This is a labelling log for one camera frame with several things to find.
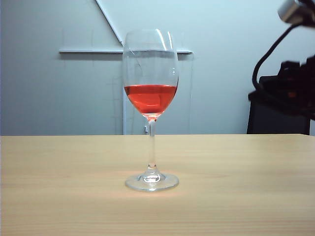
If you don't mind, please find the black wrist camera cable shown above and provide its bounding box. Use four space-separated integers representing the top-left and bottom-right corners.
251 23 300 94

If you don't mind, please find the clear stemmed wine goblet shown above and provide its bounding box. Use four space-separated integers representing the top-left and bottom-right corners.
122 29 180 193

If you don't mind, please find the white diagonal wall conduit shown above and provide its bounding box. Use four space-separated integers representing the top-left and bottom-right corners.
95 0 124 46

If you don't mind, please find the white cable with inline switch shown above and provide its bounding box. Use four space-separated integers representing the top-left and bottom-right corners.
121 40 149 135

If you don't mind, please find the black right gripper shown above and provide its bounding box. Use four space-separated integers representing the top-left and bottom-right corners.
248 59 315 121

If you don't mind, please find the white vertical wall conduit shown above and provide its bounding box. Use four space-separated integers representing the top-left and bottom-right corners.
122 98 127 135

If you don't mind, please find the black mesh office chair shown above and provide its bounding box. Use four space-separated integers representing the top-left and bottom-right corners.
247 75 312 135

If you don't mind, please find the red liquid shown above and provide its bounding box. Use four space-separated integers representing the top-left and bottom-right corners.
123 84 178 117

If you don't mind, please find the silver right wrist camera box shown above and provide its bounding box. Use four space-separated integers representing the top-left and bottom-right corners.
277 0 315 26

